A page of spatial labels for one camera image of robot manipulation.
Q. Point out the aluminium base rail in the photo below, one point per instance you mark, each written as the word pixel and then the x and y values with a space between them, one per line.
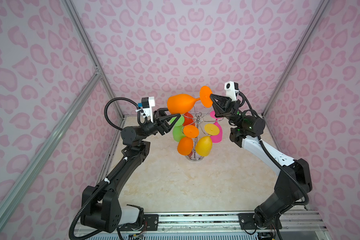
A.
pixel 297 225

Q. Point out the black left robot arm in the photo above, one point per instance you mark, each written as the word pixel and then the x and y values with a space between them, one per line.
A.
pixel 101 208

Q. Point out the aluminium diagonal frame bar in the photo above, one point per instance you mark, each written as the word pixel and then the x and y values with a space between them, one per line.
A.
pixel 9 204

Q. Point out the orange front wine glass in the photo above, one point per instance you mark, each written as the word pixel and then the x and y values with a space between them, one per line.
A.
pixel 186 143

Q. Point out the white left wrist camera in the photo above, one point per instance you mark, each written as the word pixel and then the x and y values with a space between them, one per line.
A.
pixel 145 107

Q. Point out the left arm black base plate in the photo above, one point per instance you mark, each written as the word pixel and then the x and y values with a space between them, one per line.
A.
pixel 146 222

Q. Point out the green plastic wine glass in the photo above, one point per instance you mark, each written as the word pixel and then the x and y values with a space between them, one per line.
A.
pixel 177 130

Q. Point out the aluminium frame post right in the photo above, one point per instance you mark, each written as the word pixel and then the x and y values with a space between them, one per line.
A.
pixel 302 44

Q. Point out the orange back wine glass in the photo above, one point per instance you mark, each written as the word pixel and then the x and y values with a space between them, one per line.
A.
pixel 182 103

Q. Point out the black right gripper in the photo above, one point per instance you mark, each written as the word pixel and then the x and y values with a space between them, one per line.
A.
pixel 234 112

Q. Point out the aluminium frame post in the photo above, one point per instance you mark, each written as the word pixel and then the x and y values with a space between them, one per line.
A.
pixel 79 26
pixel 302 44

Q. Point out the yellow plastic wine glass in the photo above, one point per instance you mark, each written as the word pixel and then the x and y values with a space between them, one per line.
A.
pixel 205 144

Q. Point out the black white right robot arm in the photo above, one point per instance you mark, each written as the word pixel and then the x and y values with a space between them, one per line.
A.
pixel 294 178

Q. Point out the chrome wine glass rack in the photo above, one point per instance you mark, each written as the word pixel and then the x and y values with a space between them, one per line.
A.
pixel 198 122

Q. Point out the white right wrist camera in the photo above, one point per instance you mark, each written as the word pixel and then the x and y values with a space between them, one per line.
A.
pixel 232 90

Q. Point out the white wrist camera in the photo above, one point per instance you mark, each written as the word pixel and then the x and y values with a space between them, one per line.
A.
pixel 145 107
pixel 232 90

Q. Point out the aluminium frame post left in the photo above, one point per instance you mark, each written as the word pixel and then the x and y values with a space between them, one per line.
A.
pixel 79 26

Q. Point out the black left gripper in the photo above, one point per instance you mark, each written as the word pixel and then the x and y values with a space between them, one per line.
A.
pixel 160 124

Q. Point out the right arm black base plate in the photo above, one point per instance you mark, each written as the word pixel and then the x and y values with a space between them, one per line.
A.
pixel 252 222

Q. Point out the red plastic wine glass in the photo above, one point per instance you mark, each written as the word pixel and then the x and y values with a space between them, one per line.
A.
pixel 188 120

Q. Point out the orange wine glass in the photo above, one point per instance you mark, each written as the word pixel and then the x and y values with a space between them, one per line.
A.
pixel 182 103
pixel 186 143

